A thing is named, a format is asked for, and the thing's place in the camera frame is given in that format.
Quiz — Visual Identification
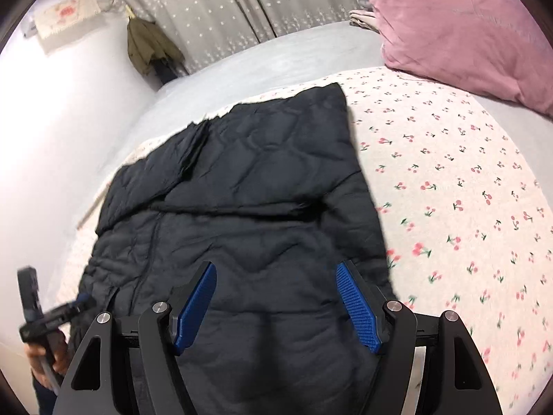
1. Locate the grey bed blanket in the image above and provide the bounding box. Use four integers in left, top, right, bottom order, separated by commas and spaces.
110, 21, 553, 174

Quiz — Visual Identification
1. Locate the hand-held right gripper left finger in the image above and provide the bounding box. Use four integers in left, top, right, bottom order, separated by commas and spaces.
52, 261, 217, 415

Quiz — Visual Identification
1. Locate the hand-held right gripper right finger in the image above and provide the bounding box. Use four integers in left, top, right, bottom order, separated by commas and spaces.
336, 261, 504, 415

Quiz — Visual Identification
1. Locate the person's left hand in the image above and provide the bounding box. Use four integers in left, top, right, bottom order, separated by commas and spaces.
25, 332, 71, 387

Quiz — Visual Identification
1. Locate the cherry print bed sheet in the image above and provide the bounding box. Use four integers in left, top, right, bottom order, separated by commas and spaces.
56, 67, 553, 415

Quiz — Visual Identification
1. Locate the olive green hanging jacket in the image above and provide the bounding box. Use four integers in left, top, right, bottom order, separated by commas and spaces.
126, 16, 186, 76

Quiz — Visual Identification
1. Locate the dark hanging garment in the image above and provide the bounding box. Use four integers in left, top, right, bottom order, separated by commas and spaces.
150, 61, 179, 86

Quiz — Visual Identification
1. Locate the beige folded cloth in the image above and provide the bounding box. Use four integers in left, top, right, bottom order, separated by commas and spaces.
348, 8, 383, 34

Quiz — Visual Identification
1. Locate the black quilted jacket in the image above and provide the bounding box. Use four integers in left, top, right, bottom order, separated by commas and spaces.
69, 82, 399, 415

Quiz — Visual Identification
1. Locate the embroidered white wall cloth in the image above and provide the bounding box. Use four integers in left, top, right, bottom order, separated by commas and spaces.
34, 0, 107, 55

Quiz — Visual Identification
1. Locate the grey star print curtain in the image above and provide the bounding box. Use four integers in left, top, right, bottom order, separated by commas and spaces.
101, 0, 368, 75

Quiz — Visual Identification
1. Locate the pink pillow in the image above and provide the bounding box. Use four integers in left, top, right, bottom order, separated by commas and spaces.
352, 0, 553, 116

